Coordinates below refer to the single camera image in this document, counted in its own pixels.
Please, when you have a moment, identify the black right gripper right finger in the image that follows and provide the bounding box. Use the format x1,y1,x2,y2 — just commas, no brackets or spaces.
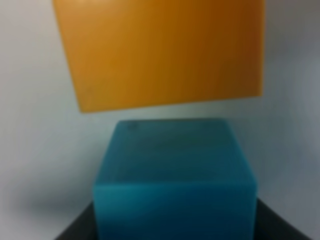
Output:
253,198,311,240

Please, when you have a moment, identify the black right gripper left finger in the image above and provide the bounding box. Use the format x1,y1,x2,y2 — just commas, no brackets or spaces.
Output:
55,202,98,240

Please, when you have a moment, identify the blue wooden cube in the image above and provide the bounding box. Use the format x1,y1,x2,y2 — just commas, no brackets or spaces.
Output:
93,118,257,240

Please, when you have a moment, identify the orange wooden cube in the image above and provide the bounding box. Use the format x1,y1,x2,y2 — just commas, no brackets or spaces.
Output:
53,0,265,113

